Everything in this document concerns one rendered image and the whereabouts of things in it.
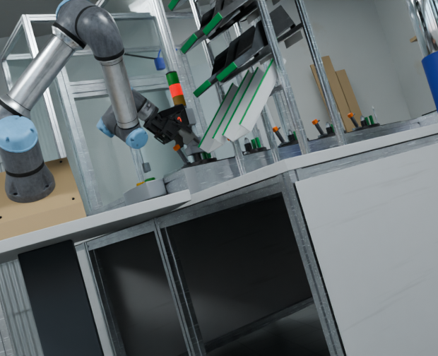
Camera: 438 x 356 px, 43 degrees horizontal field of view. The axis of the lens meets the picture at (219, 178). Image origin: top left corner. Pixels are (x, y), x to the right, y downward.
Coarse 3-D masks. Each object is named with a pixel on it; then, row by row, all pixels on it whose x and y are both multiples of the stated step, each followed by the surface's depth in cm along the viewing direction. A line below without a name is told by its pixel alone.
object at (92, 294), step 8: (80, 248) 267; (80, 256) 264; (80, 264) 267; (88, 272) 259; (88, 280) 262; (88, 288) 264; (88, 296) 266; (96, 296) 257; (96, 304) 259; (96, 312) 261; (96, 320) 263; (104, 328) 257; (104, 336) 259; (104, 344) 261; (104, 352) 263
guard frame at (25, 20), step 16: (32, 16) 274; (48, 16) 279; (176, 16) 323; (192, 16) 330; (16, 32) 283; (32, 32) 272; (224, 32) 342; (32, 48) 270; (176, 48) 380; (240, 80) 339; (48, 96) 269; (48, 112) 268
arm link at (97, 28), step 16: (80, 16) 165; (96, 16) 163; (80, 32) 166; (96, 32) 163; (112, 32) 165; (96, 48) 165; (112, 48) 166; (112, 64) 170; (112, 80) 173; (128, 80) 177; (112, 96) 178; (128, 96) 179; (128, 112) 182; (128, 128) 186; (128, 144) 189; (144, 144) 191
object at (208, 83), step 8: (232, 48) 186; (216, 56) 197; (224, 56) 199; (232, 56) 185; (216, 64) 197; (224, 64) 198; (216, 72) 182; (208, 80) 180; (216, 80) 181; (200, 88) 186; (208, 88) 190
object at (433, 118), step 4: (432, 112) 257; (436, 112) 256; (424, 116) 261; (428, 116) 260; (432, 116) 258; (436, 116) 257; (412, 120) 262; (416, 120) 263; (420, 120) 263; (424, 120) 262; (428, 120) 261; (432, 120) 258; (436, 120) 257; (412, 124) 262; (416, 124) 263; (420, 124) 264; (424, 124) 262; (428, 124) 260; (412, 128) 260; (416, 128) 262
